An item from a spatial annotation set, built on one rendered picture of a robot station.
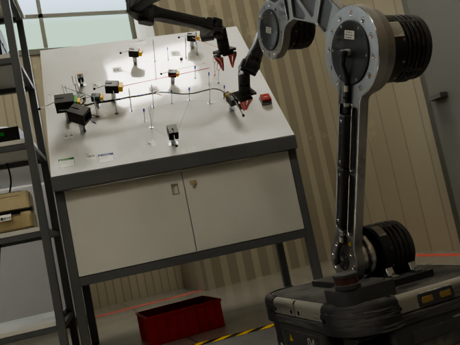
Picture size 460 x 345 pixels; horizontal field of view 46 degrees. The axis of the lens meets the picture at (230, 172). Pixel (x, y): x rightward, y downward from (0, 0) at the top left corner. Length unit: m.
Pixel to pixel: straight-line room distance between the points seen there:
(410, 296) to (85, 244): 1.55
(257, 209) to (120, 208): 0.66
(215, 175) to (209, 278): 1.93
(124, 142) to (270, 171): 0.73
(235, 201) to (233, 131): 0.35
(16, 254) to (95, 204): 1.58
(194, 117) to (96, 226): 0.74
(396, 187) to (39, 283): 2.74
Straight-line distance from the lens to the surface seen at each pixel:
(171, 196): 2.58
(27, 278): 4.07
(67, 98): 2.73
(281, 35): 1.86
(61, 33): 5.27
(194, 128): 2.71
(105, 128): 2.75
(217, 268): 4.46
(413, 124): 4.13
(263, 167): 2.68
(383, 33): 1.40
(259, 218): 2.65
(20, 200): 2.63
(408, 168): 4.24
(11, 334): 2.58
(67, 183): 2.55
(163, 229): 2.57
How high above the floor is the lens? 0.52
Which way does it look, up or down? 5 degrees up
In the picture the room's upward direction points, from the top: 12 degrees counter-clockwise
